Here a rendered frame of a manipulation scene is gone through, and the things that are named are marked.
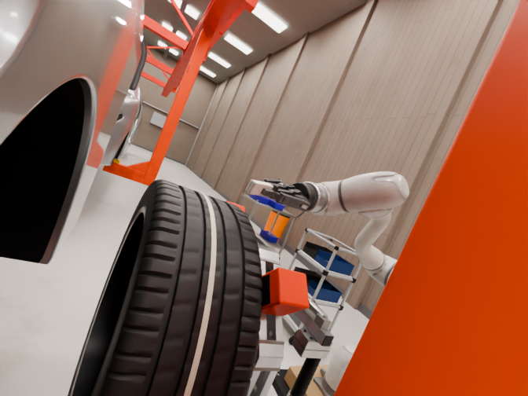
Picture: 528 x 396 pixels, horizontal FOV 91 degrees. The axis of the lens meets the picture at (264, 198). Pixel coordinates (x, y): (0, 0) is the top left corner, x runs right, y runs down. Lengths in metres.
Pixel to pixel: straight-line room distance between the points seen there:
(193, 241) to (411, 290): 0.35
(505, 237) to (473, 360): 0.09
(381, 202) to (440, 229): 0.48
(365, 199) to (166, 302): 0.55
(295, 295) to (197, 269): 0.19
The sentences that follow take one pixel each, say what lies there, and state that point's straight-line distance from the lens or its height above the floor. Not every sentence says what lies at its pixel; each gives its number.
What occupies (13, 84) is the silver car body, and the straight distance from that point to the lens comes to 0.33.
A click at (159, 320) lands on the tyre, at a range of 0.45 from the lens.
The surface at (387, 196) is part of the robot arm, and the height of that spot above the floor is 1.36.
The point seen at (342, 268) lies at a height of 0.82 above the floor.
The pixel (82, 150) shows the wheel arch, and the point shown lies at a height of 1.15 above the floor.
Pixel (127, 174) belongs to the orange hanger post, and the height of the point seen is 0.59.
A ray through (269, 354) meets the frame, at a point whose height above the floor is 0.96.
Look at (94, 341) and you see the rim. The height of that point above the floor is 0.65.
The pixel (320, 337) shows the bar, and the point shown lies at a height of 0.97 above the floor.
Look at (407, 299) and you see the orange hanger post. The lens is 0.29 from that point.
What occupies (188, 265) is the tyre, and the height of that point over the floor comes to 1.09.
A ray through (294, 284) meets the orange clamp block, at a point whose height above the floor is 1.11.
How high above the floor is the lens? 1.27
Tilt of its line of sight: 3 degrees down
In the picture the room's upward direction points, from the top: 23 degrees clockwise
